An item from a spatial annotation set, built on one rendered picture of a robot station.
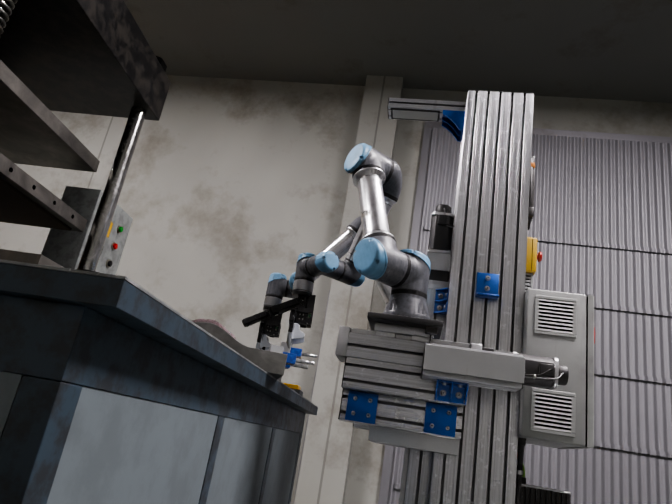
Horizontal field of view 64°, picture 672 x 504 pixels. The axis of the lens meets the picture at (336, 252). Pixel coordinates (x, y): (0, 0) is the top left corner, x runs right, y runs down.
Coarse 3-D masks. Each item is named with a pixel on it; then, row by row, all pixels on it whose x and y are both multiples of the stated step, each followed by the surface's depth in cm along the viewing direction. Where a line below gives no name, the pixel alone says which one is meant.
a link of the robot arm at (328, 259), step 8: (312, 256) 197; (320, 256) 191; (328, 256) 190; (336, 256) 193; (312, 264) 193; (320, 264) 190; (328, 264) 189; (336, 264) 192; (312, 272) 195; (320, 272) 193; (328, 272) 192; (336, 272) 194
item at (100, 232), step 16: (144, 112) 222; (128, 128) 217; (128, 144) 215; (128, 160) 214; (112, 176) 210; (112, 192) 208; (112, 208) 207; (96, 224) 203; (96, 240) 201; (96, 256) 200
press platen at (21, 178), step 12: (0, 156) 158; (0, 168) 158; (12, 168) 163; (12, 180) 164; (24, 180) 168; (24, 192) 172; (36, 192) 174; (48, 192) 180; (48, 204) 181; (60, 204) 187; (60, 216) 189; (72, 216) 195; (72, 228) 200; (84, 228) 203
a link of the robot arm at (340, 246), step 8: (360, 216) 234; (352, 224) 229; (360, 224) 228; (344, 232) 229; (352, 232) 227; (336, 240) 227; (344, 240) 226; (352, 240) 227; (328, 248) 225; (336, 248) 225; (344, 248) 226
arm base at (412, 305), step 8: (392, 296) 170; (400, 296) 168; (408, 296) 167; (416, 296) 167; (424, 296) 169; (392, 304) 169; (400, 304) 166; (408, 304) 165; (416, 304) 166; (424, 304) 168; (384, 312) 169; (392, 312) 165; (400, 312) 164; (408, 312) 163; (416, 312) 164; (424, 312) 167
